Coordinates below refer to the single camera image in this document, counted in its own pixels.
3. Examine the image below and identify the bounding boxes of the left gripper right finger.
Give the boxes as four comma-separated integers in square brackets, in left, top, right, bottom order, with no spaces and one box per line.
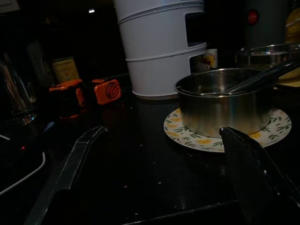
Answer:
[219,126,300,225]

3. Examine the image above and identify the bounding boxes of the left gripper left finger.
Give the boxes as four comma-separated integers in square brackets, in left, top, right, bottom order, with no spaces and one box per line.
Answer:
[23,125,109,225]

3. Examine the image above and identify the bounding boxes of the black power strip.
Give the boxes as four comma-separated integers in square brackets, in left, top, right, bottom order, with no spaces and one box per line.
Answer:
[0,133,49,171]

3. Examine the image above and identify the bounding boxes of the stainless steel pot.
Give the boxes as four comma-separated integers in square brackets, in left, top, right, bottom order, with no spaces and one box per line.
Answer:
[174,67,275,138]

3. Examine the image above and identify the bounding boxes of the orange black tape measure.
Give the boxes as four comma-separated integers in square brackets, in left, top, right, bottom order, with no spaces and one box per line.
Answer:
[48,79,86,119]

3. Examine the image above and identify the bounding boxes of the floral lemon print plate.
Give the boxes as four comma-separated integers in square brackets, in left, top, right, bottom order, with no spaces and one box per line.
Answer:
[163,106,293,153]

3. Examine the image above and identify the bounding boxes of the orange device with round grille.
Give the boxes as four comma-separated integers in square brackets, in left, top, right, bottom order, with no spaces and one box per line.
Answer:
[90,79,122,105]

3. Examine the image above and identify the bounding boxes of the black coffee machine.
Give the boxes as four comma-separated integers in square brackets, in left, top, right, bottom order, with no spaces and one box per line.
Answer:
[0,39,51,132]

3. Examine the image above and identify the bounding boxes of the yellow tea box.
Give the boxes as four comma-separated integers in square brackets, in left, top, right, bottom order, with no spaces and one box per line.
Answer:
[52,57,80,86]

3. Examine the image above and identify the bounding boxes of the silver metal tongs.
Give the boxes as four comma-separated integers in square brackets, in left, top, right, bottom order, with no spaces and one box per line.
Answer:
[225,70,277,93]

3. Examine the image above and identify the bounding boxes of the long black chopstick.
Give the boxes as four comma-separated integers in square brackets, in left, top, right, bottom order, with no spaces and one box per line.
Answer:
[234,61,300,94]

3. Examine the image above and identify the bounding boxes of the yellow round plate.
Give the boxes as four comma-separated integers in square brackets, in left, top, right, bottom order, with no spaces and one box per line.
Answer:
[274,69,300,90]

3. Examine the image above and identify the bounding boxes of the stainless steel bowl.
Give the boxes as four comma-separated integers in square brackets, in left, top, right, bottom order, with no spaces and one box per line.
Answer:
[235,43,300,69]

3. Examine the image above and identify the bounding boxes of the white cartoon print mug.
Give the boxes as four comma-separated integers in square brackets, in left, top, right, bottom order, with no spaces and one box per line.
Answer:
[194,48,219,74]

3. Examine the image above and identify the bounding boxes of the white tiered storage rack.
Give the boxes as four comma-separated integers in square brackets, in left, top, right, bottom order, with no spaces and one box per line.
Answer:
[113,0,208,100]

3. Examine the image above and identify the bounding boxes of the grey canister with red logo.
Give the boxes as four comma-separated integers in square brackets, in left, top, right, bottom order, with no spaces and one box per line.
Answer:
[241,0,289,51]

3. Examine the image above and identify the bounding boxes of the yellow oil bottle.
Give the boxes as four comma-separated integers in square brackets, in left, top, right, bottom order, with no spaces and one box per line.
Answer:
[285,7,300,44]

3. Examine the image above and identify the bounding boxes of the white cable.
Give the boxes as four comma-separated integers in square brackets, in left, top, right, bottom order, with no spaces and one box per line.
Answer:
[0,151,46,195]

